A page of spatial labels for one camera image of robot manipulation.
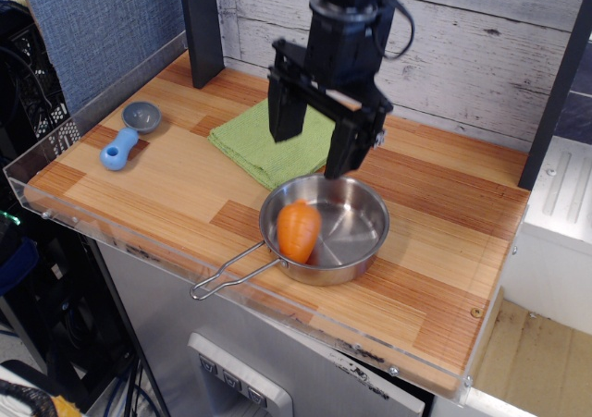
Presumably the black vertical post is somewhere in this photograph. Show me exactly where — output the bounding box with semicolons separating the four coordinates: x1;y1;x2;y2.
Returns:
518;0;591;190
181;0;225;89

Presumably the blue grey ice cream scoop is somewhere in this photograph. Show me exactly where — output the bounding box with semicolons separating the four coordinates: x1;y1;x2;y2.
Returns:
100;101;162;171

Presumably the black right vertical post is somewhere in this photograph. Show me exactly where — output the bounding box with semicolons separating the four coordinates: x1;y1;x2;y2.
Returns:
518;0;591;190

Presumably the black left vertical post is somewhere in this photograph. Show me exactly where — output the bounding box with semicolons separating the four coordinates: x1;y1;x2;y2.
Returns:
181;0;225;89

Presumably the green folded cloth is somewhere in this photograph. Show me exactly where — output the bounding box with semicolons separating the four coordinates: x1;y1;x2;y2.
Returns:
208;100;334;190

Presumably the white metal side unit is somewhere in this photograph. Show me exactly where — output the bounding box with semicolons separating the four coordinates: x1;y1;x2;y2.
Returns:
500;137;591;334

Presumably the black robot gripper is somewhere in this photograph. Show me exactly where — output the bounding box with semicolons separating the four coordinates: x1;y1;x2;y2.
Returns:
267;0;393;179

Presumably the black braided cable sleeve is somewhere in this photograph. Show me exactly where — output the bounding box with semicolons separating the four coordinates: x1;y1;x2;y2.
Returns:
0;382;55;417

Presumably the stainless steel cabinet with dispenser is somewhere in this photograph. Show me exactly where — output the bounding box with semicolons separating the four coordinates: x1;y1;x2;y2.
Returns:
97;243;433;416

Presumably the stainless steel pan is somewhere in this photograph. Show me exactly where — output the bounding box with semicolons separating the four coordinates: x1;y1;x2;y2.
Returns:
190;174;389;300

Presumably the clear acrylic table guard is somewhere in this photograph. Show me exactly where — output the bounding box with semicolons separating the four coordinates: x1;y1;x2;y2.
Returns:
6;55;528;400

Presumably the orange plastic toy carrot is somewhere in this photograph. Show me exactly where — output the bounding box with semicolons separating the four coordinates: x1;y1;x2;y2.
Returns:
277;200;322;264

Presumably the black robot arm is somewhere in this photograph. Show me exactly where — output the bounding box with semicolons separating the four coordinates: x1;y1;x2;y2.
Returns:
268;0;411;179

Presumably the black plastic crate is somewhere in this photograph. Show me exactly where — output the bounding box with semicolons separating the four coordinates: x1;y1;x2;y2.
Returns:
1;0;68;139

